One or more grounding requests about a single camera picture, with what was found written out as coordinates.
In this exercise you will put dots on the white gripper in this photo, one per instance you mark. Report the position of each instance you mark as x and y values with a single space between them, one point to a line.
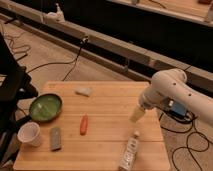
147 100

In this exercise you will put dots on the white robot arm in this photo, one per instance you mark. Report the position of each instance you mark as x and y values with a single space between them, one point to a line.
171 84

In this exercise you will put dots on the green ceramic bowl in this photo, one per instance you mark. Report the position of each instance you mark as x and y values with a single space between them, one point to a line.
45 108

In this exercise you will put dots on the blue box on floor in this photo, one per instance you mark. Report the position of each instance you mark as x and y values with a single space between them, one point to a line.
177 109

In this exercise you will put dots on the white squeeze bottle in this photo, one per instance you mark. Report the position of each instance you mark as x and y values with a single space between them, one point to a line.
130 152

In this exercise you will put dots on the grey rectangular sponge block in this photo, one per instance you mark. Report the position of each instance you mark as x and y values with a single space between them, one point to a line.
55 139

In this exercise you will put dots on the white paper cup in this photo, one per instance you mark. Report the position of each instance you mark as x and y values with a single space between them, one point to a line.
30 134

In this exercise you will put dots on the white object on ledge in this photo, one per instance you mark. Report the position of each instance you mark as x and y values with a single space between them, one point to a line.
57 16

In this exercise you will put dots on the black chair frame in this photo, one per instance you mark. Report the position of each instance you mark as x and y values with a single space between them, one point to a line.
15 87

